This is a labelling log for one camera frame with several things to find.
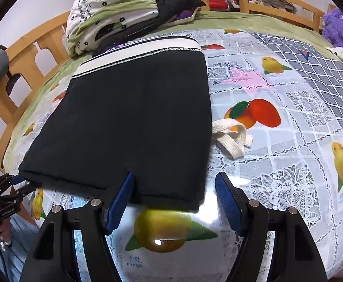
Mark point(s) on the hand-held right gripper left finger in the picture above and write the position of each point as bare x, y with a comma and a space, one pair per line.
121, 202

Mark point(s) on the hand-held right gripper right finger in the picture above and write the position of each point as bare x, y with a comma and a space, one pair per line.
228, 202

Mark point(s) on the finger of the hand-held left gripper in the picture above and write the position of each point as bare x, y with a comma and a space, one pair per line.
17, 179
26, 191

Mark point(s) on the black pants with white band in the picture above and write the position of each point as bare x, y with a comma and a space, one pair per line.
115, 108

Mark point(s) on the person's jeans leg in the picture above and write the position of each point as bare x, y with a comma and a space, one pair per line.
18, 241

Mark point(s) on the fruit print lace sheet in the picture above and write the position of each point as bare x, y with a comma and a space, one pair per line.
277, 158

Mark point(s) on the grey checked cloth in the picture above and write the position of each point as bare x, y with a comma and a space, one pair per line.
321, 73

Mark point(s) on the white green floral quilt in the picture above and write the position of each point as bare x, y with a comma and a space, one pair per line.
106, 11

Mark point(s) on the purple bag with white trim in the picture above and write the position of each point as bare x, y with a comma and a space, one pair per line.
186, 15

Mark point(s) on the grey clutter pile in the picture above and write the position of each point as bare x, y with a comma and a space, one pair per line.
268, 0

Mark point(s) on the purple plush toy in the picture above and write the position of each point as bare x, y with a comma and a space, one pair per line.
340, 26

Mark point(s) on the wooden bed frame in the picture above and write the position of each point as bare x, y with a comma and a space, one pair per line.
51, 38

